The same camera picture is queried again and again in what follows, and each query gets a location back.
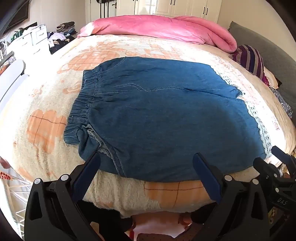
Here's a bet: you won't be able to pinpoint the white wardrobe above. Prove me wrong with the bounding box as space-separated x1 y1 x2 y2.
116 0 223 24

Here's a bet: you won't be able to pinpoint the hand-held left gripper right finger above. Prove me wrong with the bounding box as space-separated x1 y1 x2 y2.
193 152 271 241

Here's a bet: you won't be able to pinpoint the cream orange printed blanket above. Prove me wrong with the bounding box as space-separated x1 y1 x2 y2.
0 34 296 217

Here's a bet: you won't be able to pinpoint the black wall television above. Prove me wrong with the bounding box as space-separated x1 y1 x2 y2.
0 0 31 36

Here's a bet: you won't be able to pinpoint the floral patterned cloth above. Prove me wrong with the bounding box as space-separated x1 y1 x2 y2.
270 87 295 119

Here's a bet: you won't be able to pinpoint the cream pillow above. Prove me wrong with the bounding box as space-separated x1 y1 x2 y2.
264 67 281 89

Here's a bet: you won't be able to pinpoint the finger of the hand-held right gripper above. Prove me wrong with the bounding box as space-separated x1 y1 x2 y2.
271 146 296 168
253 157 285 184

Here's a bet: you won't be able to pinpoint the purple striped cloth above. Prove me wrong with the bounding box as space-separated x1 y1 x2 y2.
232 45 270 87

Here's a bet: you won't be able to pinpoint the white chair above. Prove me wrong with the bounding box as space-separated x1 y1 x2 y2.
0 59 30 106

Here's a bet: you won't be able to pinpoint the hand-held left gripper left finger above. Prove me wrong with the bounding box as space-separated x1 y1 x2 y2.
24 152 130 241

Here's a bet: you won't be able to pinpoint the grey padded headboard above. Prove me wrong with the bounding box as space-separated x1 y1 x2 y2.
228 21 296 114

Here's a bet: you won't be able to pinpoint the white drawer cabinet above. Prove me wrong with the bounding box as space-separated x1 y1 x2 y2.
13 23 52 61

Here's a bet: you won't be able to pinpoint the blue denim lace-trimmed pants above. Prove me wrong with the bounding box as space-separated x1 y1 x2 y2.
64 57 272 183

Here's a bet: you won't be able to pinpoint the white wire rack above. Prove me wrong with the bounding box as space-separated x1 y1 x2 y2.
0 166 33 233

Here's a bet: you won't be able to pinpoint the pink quilt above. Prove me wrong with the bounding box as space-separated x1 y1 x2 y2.
77 14 238 54

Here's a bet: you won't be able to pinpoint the pile of dark clothes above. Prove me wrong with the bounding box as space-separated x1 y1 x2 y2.
47 22 78 55

